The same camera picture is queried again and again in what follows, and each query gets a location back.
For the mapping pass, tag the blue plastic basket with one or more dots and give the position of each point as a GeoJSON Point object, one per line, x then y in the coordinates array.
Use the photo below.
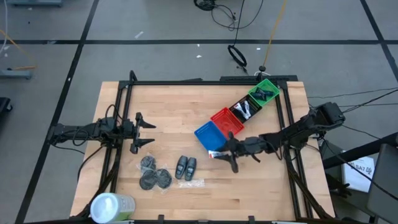
{"type": "Point", "coordinates": [210, 135]}

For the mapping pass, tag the white toothpaste tube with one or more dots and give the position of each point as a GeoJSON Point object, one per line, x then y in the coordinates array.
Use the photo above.
{"type": "Point", "coordinates": [238, 107]}
{"type": "Point", "coordinates": [247, 113]}
{"type": "Point", "coordinates": [214, 153]}

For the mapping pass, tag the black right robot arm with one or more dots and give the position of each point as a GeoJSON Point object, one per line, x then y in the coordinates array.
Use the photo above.
{"type": "Point", "coordinates": [298, 130]}

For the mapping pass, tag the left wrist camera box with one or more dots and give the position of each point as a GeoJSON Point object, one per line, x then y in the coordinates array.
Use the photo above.
{"type": "Point", "coordinates": [127, 129]}

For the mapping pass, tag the green plastic basket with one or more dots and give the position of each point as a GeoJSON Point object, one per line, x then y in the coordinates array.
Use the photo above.
{"type": "Point", "coordinates": [264, 83]}

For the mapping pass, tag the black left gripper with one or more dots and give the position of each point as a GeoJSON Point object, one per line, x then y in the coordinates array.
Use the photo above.
{"type": "Point", "coordinates": [137, 133]}

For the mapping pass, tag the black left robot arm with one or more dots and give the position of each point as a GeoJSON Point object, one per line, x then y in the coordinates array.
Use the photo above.
{"type": "Point", "coordinates": [87, 129]}

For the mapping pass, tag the black plastic basket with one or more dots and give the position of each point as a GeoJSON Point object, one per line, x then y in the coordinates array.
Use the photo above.
{"type": "Point", "coordinates": [255, 104]}

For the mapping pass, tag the black aluminium table frame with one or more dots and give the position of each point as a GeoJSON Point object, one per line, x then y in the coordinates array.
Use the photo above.
{"type": "Point", "coordinates": [202, 82]}

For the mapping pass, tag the dark remote-shaped objects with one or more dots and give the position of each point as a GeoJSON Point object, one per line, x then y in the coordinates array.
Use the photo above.
{"type": "Point", "coordinates": [181, 168]}

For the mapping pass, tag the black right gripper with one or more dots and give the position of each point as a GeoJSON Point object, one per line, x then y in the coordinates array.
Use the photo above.
{"type": "Point", "coordinates": [237, 147]}

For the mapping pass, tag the red plastic basket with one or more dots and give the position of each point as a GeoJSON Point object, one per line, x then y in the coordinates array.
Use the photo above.
{"type": "Point", "coordinates": [227, 121]}

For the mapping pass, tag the white green wipes canister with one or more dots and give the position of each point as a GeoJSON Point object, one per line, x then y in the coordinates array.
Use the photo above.
{"type": "Point", "coordinates": [109, 207]}

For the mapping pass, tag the flat clear plastic bag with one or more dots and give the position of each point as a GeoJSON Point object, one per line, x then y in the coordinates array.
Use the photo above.
{"type": "Point", "coordinates": [191, 183]}

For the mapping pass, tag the crumpled plastic wrapped bundle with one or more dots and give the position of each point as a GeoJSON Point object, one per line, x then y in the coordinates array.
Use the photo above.
{"type": "Point", "coordinates": [164, 178]}

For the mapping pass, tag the grey body wash bottle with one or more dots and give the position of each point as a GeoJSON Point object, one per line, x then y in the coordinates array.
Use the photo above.
{"type": "Point", "coordinates": [190, 169]}

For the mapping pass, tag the dark toiletry item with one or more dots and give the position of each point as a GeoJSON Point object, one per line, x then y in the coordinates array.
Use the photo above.
{"type": "Point", "coordinates": [257, 95]}
{"type": "Point", "coordinates": [268, 92]}

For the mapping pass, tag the white cardboard box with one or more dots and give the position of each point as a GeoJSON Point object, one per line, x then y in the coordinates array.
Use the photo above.
{"type": "Point", "coordinates": [357, 174]}

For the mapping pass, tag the black disc in clear bag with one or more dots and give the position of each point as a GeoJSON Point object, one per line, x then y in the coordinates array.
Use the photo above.
{"type": "Point", "coordinates": [148, 162]}
{"type": "Point", "coordinates": [148, 180]}

